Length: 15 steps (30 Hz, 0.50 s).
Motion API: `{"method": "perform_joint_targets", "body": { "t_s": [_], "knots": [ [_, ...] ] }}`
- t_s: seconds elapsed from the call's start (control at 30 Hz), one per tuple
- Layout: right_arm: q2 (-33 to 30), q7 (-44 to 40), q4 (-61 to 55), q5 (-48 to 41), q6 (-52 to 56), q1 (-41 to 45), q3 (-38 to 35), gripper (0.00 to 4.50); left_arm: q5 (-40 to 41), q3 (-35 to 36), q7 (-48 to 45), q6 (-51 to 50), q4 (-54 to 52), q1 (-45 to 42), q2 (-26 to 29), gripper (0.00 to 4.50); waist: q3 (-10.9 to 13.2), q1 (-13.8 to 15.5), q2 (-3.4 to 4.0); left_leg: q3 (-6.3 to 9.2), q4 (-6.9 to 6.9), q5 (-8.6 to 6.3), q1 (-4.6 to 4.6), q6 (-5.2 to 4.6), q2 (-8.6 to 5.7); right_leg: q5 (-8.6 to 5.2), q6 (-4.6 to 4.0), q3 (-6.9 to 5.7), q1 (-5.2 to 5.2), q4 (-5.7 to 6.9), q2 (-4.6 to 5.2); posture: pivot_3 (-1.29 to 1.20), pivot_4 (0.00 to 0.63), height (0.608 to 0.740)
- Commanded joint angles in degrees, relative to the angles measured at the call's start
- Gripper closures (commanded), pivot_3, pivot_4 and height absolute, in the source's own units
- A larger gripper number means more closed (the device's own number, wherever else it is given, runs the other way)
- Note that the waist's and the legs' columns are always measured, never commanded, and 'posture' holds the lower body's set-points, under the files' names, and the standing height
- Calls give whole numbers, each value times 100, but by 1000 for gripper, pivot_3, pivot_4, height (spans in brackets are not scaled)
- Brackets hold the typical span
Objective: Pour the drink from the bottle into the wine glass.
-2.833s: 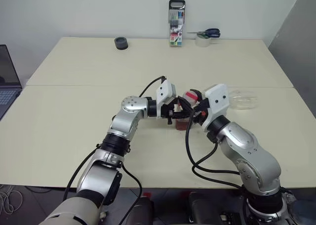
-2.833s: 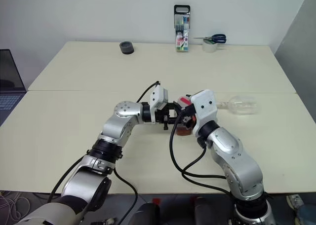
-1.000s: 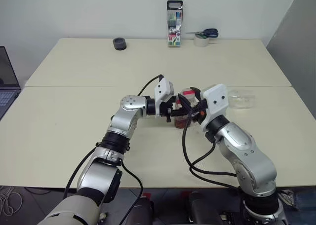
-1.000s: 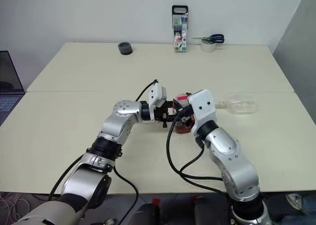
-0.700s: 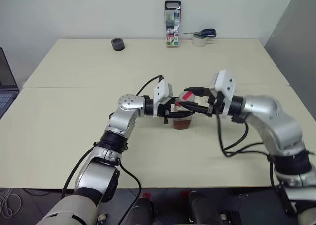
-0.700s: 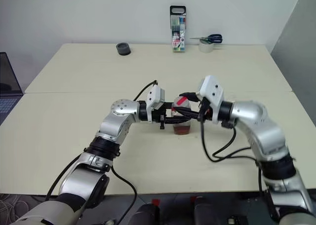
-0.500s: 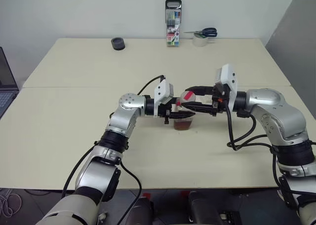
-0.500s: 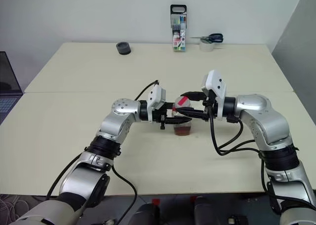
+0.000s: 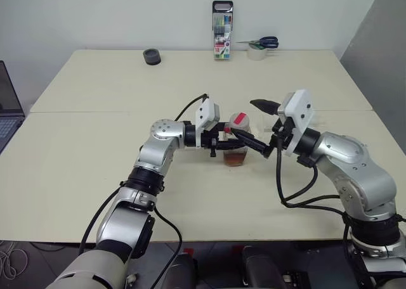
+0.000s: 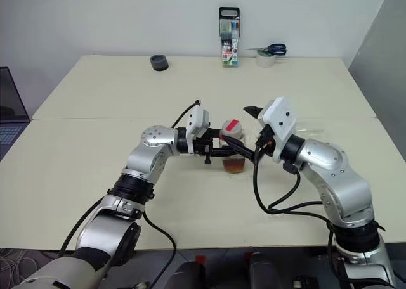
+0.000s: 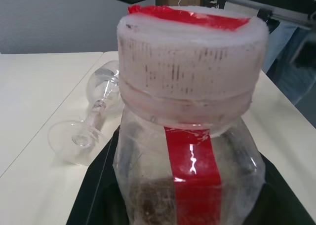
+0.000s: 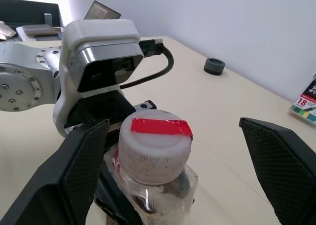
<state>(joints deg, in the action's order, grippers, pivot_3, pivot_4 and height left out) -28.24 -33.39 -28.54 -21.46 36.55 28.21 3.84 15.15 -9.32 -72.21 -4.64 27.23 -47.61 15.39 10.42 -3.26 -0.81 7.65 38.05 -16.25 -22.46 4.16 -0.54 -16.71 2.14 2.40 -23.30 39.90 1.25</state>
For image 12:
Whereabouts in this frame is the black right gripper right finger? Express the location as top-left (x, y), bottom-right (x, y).
top-left (238, 117), bottom-right (316, 225)

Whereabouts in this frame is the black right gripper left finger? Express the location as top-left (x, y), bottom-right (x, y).
top-left (0, 119), bottom-right (110, 225)

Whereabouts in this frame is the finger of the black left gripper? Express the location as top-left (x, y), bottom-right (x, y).
top-left (95, 136), bottom-right (150, 225)

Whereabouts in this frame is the clear bottle with white cap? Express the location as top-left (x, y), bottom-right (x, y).
top-left (103, 109), bottom-right (199, 225)

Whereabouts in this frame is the marker pen box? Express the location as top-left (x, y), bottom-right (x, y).
top-left (287, 74), bottom-right (316, 126)

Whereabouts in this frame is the dark laptop screen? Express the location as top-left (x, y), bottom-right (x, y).
top-left (83, 0), bottom-right (122, 20)

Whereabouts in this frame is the grey flat stacked tray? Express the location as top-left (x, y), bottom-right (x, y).
top-left (16, 24), bottom-right (64, 42)

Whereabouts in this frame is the black monitor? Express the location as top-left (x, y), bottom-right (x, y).
top-left (0, 0), bottom-right (60, 26)

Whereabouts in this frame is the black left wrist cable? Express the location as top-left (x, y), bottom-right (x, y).
top-left (119, 38), bottom-right (174, 89)

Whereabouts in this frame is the dark grey round ring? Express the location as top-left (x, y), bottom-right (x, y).
top-left (203, 58), bottom-right (226, 76)

